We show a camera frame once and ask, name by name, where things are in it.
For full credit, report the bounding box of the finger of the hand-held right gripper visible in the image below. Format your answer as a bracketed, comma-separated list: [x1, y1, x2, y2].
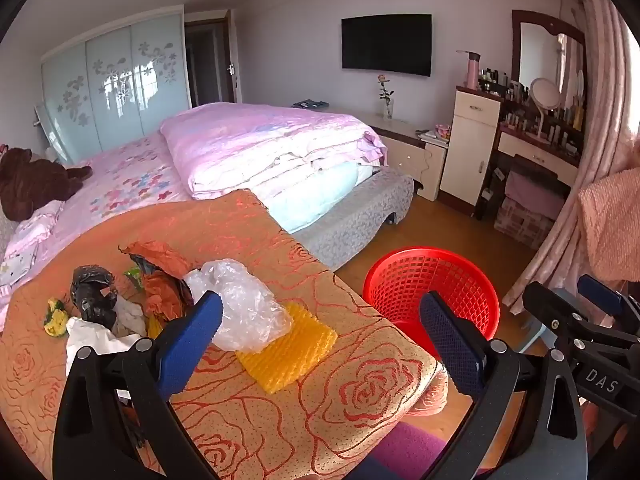
[577, 275, 640, 341]
[522, 281, 601, 356]

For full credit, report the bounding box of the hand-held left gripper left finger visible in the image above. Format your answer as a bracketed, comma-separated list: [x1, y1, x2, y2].
[52, 290, 224, 480]

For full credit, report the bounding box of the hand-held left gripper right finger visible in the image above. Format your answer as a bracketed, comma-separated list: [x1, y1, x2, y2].
[419, 290, 588, 480]

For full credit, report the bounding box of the clear plastic bag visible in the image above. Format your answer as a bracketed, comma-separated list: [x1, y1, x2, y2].
[184, 259, 295, 352]

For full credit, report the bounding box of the red plastic basket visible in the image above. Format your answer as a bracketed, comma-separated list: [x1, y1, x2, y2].
[362, 246, 501, 361]

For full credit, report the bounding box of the white tissue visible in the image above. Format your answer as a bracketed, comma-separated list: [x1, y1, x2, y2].
[112, 295, 148, 338]

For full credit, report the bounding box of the orange paper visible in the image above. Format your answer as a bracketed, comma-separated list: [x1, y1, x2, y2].
[119, 241, 193, 321]

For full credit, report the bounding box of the white printed plastic packet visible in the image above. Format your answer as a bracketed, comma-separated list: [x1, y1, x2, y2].
[65, 316, 146, 376]

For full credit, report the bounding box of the yellow foam fruit net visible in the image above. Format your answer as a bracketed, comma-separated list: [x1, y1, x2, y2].
[235, 302, 338, 395]

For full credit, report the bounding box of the black plastic bag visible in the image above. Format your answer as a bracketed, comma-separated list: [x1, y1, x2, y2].
[70, 266, 120, 326]

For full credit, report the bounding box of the yellow green wrapper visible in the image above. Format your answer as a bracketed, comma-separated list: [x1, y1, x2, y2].
[44, 297, 71, 337]

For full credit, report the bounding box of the light blue plastic stool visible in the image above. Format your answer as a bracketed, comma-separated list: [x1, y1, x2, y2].
[515, 310, 551, 356]

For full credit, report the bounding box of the pink knitted towel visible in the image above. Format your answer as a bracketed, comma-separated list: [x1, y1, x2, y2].
[577, 167, 640, 281]

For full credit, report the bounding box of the patterned storage box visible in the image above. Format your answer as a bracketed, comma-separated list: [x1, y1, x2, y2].
[495, 197, 556, 250]

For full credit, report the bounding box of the orange rose pattern blanket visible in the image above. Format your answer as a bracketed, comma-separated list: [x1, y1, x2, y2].
[0, 189, 448, 480]

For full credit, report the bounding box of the vanity stool with pink cloth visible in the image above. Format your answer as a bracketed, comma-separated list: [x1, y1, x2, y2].
[502, 155, 571, 221]

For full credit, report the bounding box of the purple floor mat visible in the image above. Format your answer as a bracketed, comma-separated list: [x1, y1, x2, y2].
[350, 422, 491, 480]

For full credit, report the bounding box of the grey fabric bed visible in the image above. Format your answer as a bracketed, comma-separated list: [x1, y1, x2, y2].
[0, 102, 416, 276]

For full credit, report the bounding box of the cream dressing table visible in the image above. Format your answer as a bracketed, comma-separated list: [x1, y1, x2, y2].
[492, 95, 583, 201]

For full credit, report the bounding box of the pink floral bed sheet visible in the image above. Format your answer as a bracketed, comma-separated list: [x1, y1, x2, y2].
[0, 132, 201, 291]

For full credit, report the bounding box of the tall white cabinet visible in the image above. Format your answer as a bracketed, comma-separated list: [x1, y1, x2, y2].
[439, 85, 503, 206]

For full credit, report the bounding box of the white blue folded quilt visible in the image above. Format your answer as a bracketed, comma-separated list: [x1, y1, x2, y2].
[260, 162, 386, 235]

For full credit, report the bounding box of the white printed cloth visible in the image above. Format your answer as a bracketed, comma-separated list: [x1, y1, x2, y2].
[0, 247, 38, 286]

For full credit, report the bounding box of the pink ruffled pillow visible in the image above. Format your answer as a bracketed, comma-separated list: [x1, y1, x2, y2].
[5, 200, 63, 261]

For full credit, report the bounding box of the low cream cabinet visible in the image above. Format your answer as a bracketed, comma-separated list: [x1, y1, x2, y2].
[295, 105, 448, 203]

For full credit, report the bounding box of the round white makeup mirror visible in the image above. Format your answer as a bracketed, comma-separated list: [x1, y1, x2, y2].
[530, 77, 563, 136]

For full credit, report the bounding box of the pink patterned curtain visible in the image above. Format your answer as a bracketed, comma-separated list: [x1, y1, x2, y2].
[502, 0, 640, 311]

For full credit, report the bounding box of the pink folded quilt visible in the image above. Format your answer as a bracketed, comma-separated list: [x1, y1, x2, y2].
[160, 102, 388, 201]

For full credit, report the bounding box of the row of cosmetic bottles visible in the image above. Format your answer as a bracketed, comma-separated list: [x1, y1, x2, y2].
[477, 65, 586, 156]

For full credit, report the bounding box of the brown plush bear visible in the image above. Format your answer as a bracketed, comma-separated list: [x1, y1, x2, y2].
[0, 147, 93, 222]

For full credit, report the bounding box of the rose in glass vase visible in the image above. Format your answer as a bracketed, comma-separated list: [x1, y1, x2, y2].
[376, 74, 396, 121]

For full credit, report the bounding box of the brown framed vanity mirror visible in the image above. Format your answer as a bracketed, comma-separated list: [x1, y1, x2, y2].
[511, 9, 587, 106]

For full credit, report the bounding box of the pink thermos bottle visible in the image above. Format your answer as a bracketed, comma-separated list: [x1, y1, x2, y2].
[456, 50, 482, 90]

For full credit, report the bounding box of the glass sliding door wardrobe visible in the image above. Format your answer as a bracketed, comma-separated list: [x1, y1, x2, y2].
[40, 5, 193, 166]

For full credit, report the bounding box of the brown room door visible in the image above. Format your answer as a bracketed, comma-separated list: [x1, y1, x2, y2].
[184, 9, 244, 108]

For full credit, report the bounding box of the black wall television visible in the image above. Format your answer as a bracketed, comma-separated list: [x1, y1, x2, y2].
[341, 14, 433, 78]

